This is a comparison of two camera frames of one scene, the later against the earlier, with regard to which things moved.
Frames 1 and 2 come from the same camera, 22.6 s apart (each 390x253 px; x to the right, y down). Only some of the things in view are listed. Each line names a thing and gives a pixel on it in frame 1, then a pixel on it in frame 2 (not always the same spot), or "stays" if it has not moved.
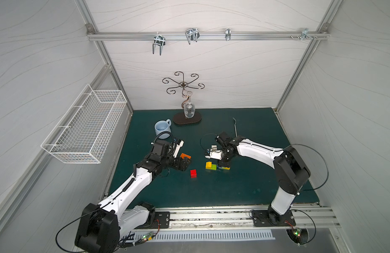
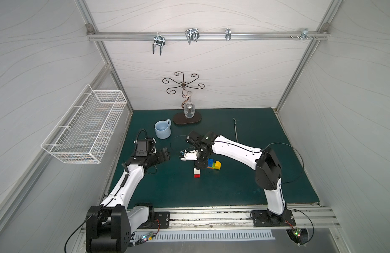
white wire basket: [87, 130] stays
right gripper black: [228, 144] to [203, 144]
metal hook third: [227, 34] stays
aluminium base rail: [304, 217] stays
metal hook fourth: [305, 33] stays
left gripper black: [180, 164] to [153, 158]
